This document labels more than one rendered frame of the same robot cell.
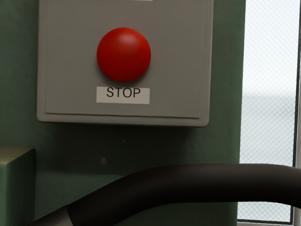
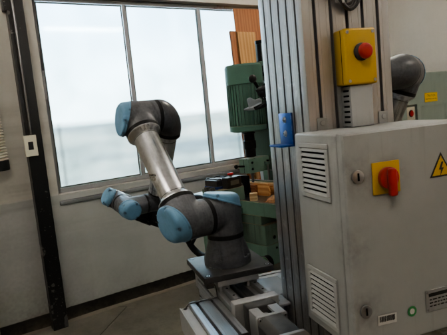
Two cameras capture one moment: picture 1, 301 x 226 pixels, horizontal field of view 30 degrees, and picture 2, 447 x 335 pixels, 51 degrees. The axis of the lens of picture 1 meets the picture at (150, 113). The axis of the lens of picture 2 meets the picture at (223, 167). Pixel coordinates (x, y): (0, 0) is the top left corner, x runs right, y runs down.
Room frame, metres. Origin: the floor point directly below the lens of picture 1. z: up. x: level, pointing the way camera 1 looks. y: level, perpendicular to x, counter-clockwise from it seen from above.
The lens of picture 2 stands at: (-1.13, 1.86, 1.30)
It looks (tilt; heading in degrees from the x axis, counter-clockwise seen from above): 7 degrees down; 320
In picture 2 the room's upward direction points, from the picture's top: 6 degrees counter-clockwise
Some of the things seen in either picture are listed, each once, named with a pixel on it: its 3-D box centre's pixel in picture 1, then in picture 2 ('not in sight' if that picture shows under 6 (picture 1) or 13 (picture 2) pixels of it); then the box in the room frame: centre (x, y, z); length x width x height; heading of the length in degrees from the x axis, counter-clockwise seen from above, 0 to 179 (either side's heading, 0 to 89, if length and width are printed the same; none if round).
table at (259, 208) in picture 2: not in sight; (238, 203); (0.48, 0.45, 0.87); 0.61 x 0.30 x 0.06; 1
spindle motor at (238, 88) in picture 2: not in sight; (245, 98); (0.49, 0.34, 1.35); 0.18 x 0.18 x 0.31
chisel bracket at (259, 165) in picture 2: not in sight; (255, 165); (0.48, 0.32, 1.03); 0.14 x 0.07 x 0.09; 91
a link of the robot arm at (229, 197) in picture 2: not in sight; (221, 211); (0.00, 0.94, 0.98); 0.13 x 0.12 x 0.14; 84
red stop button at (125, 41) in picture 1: (123, 54); not in sight; (0.31, 0.02, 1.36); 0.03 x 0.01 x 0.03; 91
